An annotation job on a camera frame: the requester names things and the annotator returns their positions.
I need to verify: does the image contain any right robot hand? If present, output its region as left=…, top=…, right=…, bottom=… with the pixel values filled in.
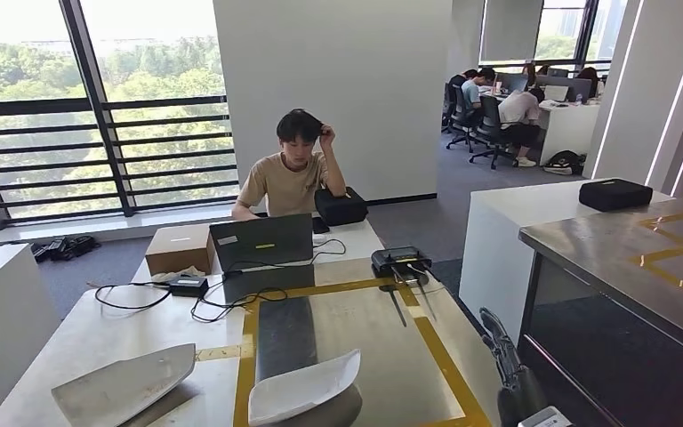
left=478, top=306, right=550, bottom=427

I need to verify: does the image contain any white plastic part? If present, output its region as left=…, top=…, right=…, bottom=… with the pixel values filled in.
left=247, top=349, right=362, bottom=427
left=51, top=342, right=197, bottom=427

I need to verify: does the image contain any steel workbench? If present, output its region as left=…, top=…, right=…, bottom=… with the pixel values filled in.
left=0, top=256, right=502, bottom=427

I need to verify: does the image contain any steel table with yellow tape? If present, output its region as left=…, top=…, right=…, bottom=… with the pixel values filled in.
left=517, top=196, right=683, bottom=427

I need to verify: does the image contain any black router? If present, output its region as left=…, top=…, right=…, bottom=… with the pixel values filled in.
left=370, top=246, right=438, bottom=329

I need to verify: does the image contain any black carrying case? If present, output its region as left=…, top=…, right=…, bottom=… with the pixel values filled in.
left=313, top=186, right=370, bottom=228
left=577, top=177, right=655, bottom=214

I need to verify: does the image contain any black backpack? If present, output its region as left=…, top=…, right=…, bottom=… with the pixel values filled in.
left=542, top=149, right=585, bottom=177

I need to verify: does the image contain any black office chair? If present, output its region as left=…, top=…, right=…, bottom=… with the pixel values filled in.
left=446, top=84, right=486, bottom=153
left=468, top=93, right=518, bottom=172

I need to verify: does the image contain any grey laptop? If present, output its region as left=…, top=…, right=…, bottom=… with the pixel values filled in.
left=208, top=213, right=317, bottom=279

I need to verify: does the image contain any computer monitor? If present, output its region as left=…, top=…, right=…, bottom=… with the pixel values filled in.
left=534, top=74, right=594, bottom=105

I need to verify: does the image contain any black power adapter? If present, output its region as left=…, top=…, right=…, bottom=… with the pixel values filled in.
left=168, top=275, right=210, bottom=299

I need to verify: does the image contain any crumpled tissue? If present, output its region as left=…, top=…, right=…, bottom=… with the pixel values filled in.
left=151, top=266, right=207, bottom=284

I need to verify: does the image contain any cardboard box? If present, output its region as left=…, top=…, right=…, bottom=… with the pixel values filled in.
left=143, top=222, right=218, bottom=278

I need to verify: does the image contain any black gear pile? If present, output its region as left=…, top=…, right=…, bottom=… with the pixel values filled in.
left=28, top=235, right=103, bottom=264

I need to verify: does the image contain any black window railing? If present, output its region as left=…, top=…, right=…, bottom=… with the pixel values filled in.
left=0, top=0, right=241, bottom=232

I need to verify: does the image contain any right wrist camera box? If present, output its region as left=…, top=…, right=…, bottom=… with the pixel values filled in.
left=516, top=406, right=575, bottom=427

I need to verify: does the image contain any black cable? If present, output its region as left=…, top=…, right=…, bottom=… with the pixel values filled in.
left=92, top=237, right=349, bottom=326

